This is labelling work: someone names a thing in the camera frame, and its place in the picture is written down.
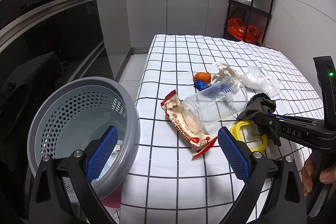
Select dark grey rag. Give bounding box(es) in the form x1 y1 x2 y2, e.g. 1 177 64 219
236 93 281 147

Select red white snack wrapper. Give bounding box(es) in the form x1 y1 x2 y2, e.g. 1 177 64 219
161 90 218 159

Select clear plastic bag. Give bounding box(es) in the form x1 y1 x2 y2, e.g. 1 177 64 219
241 66 280 99

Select clear plastic cup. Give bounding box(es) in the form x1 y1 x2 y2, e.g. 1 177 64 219
182 77 248 130

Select blue plastic wrapper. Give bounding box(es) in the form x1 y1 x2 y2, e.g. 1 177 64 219
194 80 210 92

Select grey perforated trash bin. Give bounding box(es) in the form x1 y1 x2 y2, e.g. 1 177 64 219
27 77 140 199

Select grey kitchen cabinets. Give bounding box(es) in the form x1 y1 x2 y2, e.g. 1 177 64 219
96 0 228 79

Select right hand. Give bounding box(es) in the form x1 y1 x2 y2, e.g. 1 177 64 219
301 154 336 198

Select crumpled white tissue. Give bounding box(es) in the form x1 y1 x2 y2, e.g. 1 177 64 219
210 61 242 85

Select orange tangerine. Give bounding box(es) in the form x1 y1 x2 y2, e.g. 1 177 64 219
193 72 212 85

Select white black grid tablecloth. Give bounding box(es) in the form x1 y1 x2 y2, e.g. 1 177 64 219
115 34 326 224

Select red plastic bag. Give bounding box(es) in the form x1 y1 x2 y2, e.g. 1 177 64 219
227 18 260 44

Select black metal shelf rack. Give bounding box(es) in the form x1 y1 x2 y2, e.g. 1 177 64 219
224 0 274 46

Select black built-in oven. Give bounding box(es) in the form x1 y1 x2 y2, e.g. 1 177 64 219
0 0 115 119

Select yellow plastic ring lid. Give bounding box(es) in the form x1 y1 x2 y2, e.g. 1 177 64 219
230 121 268 154

